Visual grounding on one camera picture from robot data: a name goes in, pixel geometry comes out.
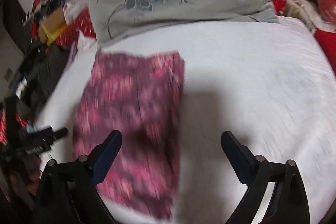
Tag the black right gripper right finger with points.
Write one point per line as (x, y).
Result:
(288, 203)

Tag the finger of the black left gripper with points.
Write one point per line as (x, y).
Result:
(58, 134)

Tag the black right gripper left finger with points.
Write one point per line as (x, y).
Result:
(67, 191)

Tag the purple floral fleece garment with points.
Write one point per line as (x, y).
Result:
(140, 97)

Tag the dark clothes pile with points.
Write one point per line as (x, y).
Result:
(37, 77)

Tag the cardboard box yellow tape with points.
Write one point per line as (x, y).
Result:
(52, 27)

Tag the white bed sheet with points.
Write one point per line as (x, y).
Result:
(271, 85)

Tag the plain red blanket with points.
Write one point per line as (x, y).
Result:
(327, 42)

